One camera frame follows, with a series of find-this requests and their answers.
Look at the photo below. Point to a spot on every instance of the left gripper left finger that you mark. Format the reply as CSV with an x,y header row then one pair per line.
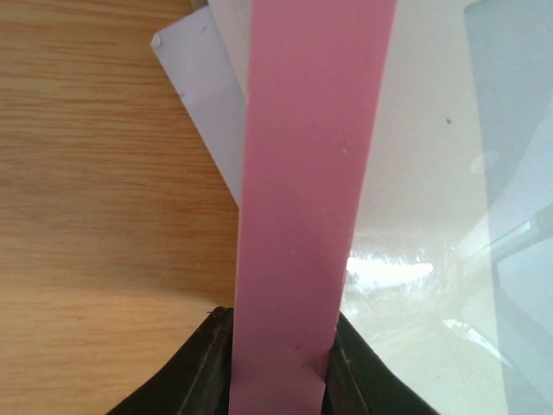
x,y
196,379

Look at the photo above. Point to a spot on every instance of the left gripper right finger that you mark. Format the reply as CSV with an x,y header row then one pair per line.
x,y
358,382

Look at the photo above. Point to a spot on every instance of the pink photo frame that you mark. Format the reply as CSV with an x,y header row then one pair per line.
x,y
302,194

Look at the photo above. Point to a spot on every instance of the landscape photo print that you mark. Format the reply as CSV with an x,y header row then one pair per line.
x,y
432,151

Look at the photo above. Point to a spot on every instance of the white backing paper sheet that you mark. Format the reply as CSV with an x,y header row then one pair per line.
x,y
194,58

